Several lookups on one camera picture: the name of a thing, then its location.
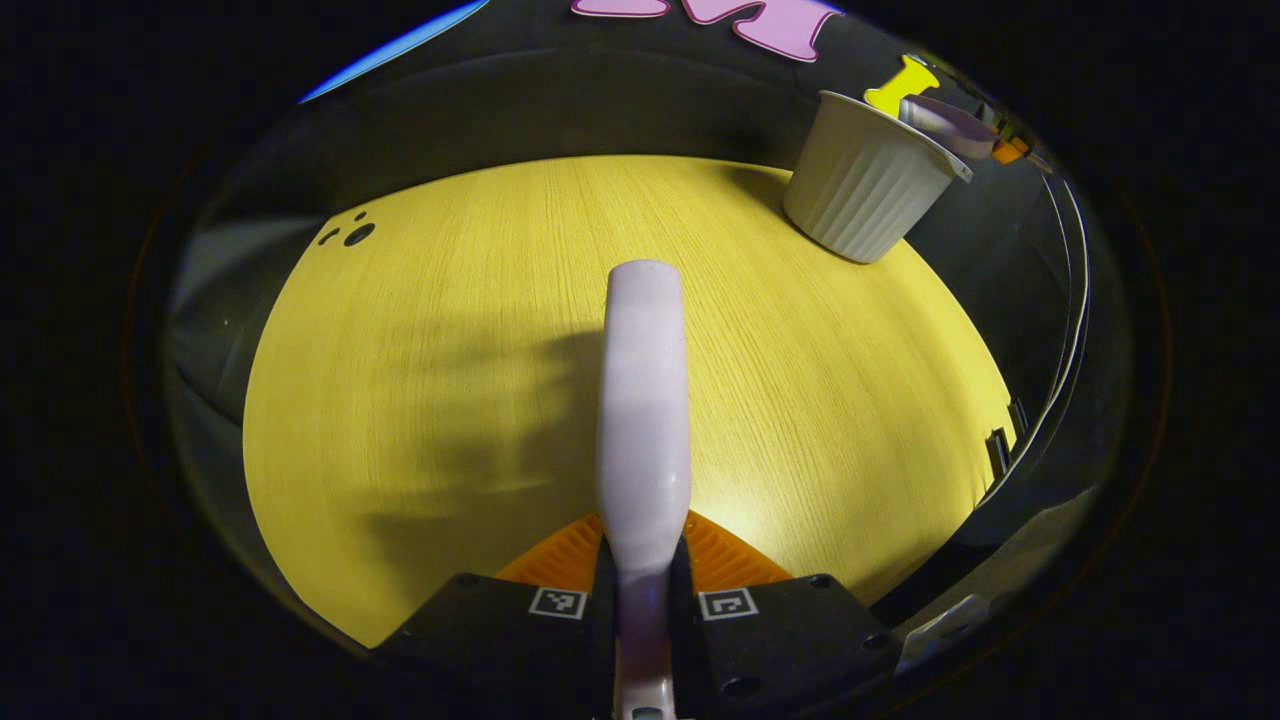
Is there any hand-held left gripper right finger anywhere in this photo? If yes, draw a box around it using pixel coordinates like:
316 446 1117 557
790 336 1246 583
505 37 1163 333
670 510 901 720

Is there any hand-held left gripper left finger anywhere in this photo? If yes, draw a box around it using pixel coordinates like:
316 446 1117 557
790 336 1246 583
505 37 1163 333
372 512 616 720

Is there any white ribbed garbage bin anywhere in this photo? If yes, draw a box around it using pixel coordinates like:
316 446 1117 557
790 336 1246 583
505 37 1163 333
783 90 973 265

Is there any small pale pink broom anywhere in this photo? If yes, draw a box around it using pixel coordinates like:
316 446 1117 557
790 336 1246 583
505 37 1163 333
597 260 693 720

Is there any white shoe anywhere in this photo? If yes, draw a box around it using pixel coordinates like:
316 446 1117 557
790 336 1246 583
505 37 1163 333
895 595 991 677

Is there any thin white cable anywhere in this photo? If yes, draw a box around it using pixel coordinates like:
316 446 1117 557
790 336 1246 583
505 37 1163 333
985 170 1093 501

